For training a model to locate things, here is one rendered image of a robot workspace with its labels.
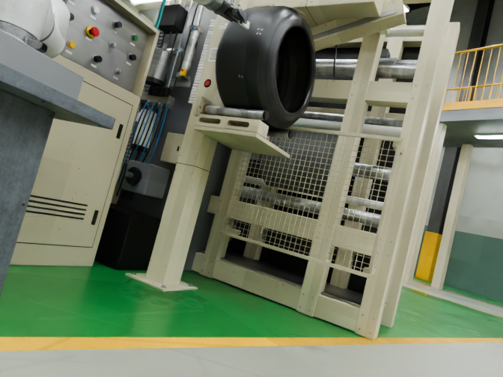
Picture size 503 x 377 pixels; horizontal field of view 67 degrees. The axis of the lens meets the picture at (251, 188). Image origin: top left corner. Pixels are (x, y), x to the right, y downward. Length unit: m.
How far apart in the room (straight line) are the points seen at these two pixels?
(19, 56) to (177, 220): 1.04
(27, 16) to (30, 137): 0.35
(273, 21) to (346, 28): 0.64
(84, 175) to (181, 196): 0.46
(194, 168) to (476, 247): 9.41
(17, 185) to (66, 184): 0.58
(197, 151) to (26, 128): 0.89
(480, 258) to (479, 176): 2.05
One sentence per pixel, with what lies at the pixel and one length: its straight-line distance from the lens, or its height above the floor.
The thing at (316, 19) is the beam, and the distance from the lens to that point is 2.43.
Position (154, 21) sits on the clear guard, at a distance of 2.25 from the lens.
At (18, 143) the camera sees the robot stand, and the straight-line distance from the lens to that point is 1.33.
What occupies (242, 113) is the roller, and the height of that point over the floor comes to 0.89.
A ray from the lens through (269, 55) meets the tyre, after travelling 1.73.
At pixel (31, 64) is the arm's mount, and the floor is 0.71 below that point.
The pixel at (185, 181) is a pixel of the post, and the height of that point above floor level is 0.53.
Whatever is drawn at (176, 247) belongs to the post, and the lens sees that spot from 1.98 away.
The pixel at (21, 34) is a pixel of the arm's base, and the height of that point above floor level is 0.79.
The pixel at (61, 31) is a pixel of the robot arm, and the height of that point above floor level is 0.92.
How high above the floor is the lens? 0.44
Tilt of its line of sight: 4 degrees up
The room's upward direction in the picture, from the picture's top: 15 degrees clockwise
